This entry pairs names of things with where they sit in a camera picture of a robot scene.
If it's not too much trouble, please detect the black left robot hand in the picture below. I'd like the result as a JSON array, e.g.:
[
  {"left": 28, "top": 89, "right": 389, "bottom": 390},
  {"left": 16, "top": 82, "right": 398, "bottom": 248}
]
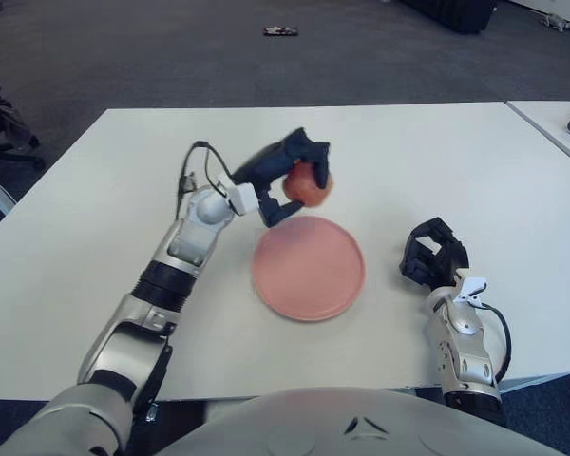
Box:
[{"left": 230, "top": 126, "right": 333, "bottom": 228}]

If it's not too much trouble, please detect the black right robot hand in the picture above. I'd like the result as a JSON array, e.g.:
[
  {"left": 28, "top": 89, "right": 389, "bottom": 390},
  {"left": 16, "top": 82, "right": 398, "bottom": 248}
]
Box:
[{"left": 398, "top": 217, "right": 470, "bottom": 289}]

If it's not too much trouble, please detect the red apple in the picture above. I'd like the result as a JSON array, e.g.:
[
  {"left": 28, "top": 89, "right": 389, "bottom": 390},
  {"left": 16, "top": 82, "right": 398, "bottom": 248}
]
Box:
[{"left": 283, "top": 161, "right": 336, "bottom": 208}]

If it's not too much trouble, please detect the pink round plate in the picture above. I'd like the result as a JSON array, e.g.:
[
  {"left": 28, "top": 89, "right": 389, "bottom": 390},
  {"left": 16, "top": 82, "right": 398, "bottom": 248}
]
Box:
[{"left": 250, "top": 214, "right": 366, "bottom": 323}]

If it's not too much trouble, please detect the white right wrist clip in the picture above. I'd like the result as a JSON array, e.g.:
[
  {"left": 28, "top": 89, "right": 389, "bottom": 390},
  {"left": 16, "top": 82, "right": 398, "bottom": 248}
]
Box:
[{"left": 453, "top": 275, "right": 488, "bottom": 303}]

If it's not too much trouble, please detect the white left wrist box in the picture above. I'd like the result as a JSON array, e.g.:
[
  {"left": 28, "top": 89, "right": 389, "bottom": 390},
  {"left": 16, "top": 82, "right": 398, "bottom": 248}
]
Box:
[{"left": 217, "top": 174, "right": 259, "bottom": 216}]

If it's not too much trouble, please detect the grey robot torso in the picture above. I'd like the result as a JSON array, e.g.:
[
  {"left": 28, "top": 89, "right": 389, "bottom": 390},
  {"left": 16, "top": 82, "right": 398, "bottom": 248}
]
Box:
[{"left": 156, "top": 387, "right": 569, "bottom": 456}]

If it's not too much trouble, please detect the large black case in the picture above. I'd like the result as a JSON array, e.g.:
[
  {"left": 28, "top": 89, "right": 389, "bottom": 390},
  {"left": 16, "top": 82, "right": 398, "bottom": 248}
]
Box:
[{"left": 398, "top": 0, "right": 498, "bottom": 34}]

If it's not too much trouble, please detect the small grey robot toy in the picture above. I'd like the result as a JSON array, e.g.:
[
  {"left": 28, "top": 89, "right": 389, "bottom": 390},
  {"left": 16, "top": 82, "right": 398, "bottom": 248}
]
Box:
[{"left": 539, "top": 12, "right": 570, "bottom": 33}]

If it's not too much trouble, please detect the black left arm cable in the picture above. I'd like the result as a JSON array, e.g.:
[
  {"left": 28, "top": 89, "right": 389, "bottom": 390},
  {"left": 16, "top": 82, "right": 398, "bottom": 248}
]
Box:
[{"left": 174, "top": 140, "right": 234, "bottom": 219}]

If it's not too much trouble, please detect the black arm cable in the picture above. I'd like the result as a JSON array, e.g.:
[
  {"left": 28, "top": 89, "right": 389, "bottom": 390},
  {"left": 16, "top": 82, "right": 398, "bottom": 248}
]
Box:
[
  {"left": 479, "top": 301, "right": 512, "bottom": 381},
  {"left": 174, "top": 140, "right": 234, "bottom": 219}
]

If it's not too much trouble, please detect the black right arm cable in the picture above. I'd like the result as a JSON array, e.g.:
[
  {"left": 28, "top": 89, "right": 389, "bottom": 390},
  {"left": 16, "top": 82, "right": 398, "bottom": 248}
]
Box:
[{"left": 479, "top": 301, "right": 512, "bottom": 381}]

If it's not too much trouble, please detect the white table frame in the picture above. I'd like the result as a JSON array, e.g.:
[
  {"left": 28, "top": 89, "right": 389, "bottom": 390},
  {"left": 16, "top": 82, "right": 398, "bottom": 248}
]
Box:
[{"left": 498, "top": 372, "right": 570, "bottom": 394}]

